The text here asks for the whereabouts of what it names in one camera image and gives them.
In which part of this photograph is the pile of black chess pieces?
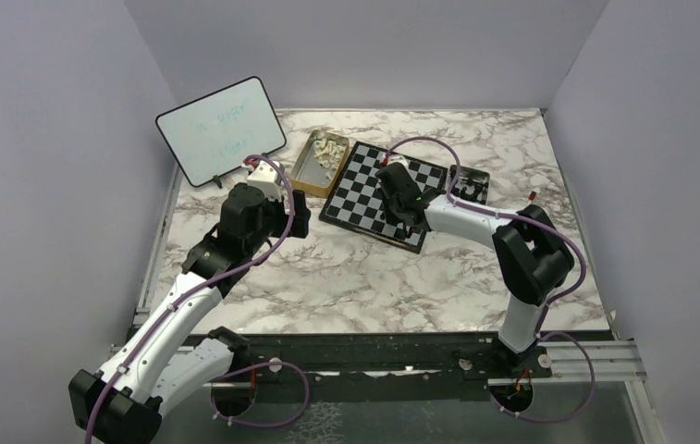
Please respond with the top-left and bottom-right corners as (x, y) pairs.
(452, 179), (487, 204)

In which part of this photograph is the pink tin box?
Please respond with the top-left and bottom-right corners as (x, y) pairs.
(450, 166), (490, 204)

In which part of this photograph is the pile of white chess pieces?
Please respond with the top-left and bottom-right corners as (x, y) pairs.
(312, 138), (347, 171)

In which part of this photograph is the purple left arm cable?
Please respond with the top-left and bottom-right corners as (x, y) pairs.
(82, 153), (311, 444)

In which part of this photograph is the small whiteboard with stand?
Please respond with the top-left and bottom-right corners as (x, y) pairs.
(155, 76), (287, 188)

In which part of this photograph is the black mounting rail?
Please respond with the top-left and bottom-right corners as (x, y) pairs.
(178, 330), (645, 404)

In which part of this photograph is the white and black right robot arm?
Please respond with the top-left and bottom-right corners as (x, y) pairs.
(375, 160), (575, 376)

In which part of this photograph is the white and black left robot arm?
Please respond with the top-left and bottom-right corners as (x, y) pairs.
(68, 183), (311, 443)

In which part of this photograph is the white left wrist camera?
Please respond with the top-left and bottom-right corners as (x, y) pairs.
(246, 162), (283, 202)

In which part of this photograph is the black and silver chessboard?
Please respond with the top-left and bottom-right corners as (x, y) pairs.
(319, 142), (426, 253)

